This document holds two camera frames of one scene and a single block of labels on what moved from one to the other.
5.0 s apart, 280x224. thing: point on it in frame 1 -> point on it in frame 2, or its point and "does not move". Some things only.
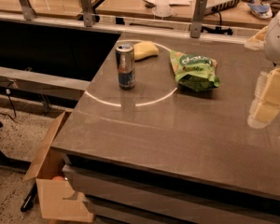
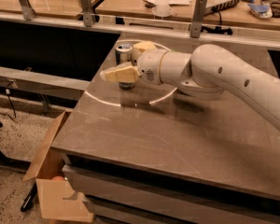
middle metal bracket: x=86 y=6 does not move
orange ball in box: x=58 y=178 does not move
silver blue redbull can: x=126 y=65 does not move
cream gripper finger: x=272 y=94 -> x=147 y=69
